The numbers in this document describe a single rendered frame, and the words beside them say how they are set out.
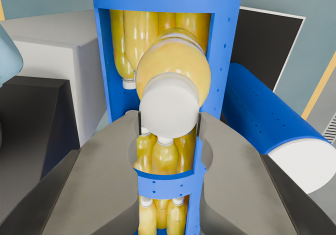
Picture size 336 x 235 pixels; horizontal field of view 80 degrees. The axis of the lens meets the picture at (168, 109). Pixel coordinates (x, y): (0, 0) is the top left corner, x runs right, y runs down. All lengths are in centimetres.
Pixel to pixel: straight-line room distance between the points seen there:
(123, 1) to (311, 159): 75
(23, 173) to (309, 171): 83
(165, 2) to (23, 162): 35
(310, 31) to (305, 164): 121
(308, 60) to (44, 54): 179
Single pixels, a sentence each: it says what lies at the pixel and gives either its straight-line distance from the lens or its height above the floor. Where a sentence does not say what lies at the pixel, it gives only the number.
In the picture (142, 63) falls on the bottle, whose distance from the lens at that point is 17.
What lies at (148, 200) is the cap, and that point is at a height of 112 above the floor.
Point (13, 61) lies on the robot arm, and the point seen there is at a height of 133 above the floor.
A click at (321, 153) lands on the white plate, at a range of 85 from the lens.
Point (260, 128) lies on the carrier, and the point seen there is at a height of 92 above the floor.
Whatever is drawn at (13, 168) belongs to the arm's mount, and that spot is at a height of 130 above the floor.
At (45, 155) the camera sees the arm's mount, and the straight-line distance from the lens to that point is 42.
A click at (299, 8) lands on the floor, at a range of 180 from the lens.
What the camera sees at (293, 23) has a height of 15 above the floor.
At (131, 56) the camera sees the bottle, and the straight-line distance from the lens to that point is 43.
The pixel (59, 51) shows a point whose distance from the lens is 47.
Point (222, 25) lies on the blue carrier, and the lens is 37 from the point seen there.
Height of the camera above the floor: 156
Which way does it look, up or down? 62 degrees down
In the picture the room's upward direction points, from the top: 180 degrees counter-clockwise
